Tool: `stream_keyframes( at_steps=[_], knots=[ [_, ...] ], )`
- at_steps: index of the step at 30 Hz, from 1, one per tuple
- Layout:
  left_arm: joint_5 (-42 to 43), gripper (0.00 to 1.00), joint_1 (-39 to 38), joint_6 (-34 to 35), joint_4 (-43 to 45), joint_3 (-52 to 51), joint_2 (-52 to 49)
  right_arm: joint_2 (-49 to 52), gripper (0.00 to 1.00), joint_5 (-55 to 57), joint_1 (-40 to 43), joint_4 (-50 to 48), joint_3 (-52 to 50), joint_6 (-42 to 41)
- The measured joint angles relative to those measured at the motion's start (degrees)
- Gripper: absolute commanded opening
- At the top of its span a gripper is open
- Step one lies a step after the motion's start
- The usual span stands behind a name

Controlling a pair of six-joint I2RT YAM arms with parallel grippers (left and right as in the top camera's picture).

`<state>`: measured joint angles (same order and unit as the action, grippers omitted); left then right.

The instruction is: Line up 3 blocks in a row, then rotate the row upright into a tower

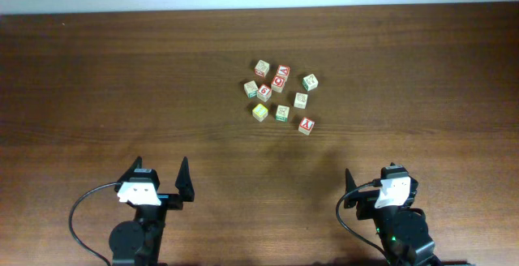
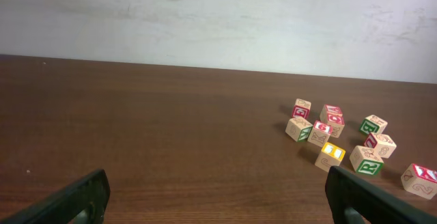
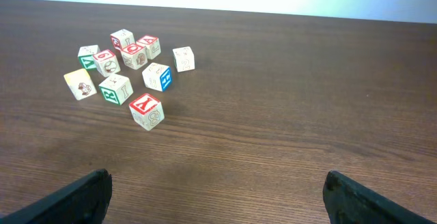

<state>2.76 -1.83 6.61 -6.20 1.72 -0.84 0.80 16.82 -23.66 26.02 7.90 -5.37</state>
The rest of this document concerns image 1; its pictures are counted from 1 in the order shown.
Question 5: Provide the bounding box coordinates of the yellow number 1 block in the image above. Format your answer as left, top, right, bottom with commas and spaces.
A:
252, 104, 268, 122

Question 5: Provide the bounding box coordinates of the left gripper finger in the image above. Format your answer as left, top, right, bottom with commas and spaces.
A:
122, 157, 143, 177
175, 157, 195, 202

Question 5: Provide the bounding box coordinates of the snail picture block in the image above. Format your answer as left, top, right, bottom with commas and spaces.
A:
294, 92, 308, 109

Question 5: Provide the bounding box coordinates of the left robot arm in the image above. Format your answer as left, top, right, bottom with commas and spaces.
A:
109, 157, 195, 266

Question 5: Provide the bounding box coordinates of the left black cable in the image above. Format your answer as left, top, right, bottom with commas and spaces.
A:
68, 182, 122, 266

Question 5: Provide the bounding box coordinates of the block with green Z side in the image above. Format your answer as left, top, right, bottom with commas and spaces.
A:
302, 74, 319, 91

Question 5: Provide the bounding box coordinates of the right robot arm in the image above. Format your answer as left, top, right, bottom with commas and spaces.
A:
335, 163, 442, 266

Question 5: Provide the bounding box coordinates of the red letter Q block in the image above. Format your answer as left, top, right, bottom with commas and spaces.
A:
271, 75, 286, 92

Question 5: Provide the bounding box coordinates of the red number 6 block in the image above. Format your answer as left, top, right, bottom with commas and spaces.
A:
256, 84, 272, 102

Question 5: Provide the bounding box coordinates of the red letter Y block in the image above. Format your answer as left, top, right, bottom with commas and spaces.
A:
298, 117, 315, 135

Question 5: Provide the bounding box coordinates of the block with red C side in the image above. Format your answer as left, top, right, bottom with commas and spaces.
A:
254, 60, 270, 77

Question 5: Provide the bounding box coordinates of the butterfly block green side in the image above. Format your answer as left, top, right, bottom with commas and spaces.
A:
275, 105, 290, 122

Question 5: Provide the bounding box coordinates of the red letter A block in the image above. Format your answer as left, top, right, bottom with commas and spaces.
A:
277, 65, 290, 79

